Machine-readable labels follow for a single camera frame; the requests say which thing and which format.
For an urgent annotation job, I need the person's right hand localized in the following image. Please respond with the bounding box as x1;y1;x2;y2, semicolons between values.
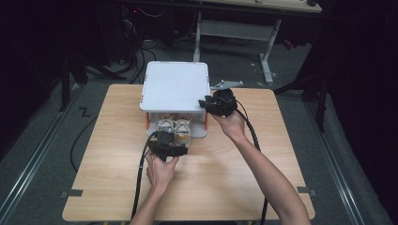
210;110;249;143

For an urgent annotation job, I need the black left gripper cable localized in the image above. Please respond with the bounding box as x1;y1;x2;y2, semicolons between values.
130;130;159;220

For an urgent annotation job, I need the black metal stand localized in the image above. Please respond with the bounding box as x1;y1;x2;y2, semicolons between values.
273;69;329;132
59;54;128;113

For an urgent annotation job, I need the bundle of black cables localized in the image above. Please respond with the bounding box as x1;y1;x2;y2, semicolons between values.
120;6;158;84

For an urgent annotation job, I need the metal floor rail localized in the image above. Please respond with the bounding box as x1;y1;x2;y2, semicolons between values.
0;83;80;220
303;100;366;225

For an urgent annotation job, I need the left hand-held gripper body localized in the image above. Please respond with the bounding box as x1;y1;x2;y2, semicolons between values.
147;130;176;162

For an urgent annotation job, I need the wooden desk with white legs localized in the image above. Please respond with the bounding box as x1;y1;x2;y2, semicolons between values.
191;0;323;85

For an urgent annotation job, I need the black cable on floor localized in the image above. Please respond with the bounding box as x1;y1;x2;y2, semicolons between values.
69;114;99;173

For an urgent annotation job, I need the person's left hand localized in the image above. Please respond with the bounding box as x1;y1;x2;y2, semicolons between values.
145;151;180;192

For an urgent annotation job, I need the white child sneaker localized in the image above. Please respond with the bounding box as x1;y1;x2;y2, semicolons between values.
173;115;193;147
156;113;175;134

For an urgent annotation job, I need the white two-tier shoe rack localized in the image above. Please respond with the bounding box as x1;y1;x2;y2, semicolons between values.
139;61;213;139

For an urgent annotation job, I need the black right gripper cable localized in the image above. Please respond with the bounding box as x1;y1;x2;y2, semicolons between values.
234;107;270;225

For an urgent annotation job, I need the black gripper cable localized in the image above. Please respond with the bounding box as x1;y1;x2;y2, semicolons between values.
130;130;159;220
234;107;270;225

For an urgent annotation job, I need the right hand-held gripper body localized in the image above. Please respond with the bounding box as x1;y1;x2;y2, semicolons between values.
207;79;245;118

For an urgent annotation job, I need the grey tape strip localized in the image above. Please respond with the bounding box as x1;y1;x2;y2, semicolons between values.
60;188;84;199
296;186;317;197

